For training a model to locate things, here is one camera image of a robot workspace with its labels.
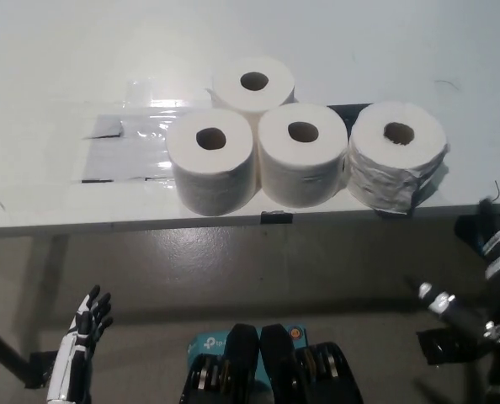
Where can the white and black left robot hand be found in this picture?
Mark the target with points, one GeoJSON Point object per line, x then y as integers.
{"type": "Point", "coordinates": [71, 362]}

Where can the wrinkled toilet paper roll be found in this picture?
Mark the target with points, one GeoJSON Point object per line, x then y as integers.
{"type": "Point", "coordinates": [384, 177]}

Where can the smooth white toilet paper roll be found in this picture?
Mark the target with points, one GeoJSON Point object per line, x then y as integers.
{"type": "Point", "coordinates": [208, 181]}
{"type": "Point", "coordinates": [233, 90]}
{"type": "Point", "coordinates": [300, 177]}

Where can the black floor tape patch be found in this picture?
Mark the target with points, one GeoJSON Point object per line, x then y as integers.
{"type": "Point", "coordinates": [439, 345]}
{"type": "Point", "coordinates": [39, 366]}

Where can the black diagonal table leg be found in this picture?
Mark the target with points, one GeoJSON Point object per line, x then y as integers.
{"type": "Point", "coordinates": [1, 349]}

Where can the teal tp-link box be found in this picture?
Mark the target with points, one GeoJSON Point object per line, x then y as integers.
{"type": "Point", "coordinates": [203, 343]}

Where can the grey taped sheet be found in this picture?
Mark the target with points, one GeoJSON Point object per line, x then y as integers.
{"type": "Point", "coordinates": [123, 151]}

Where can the small black tape piece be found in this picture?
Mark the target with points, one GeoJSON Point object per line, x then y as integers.
{"type": "Point", "coordinates": [277, 216]}

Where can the black tape patch on table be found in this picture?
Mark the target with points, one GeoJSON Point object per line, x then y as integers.
{"type": "Point", "coordinates": [351, 111]}

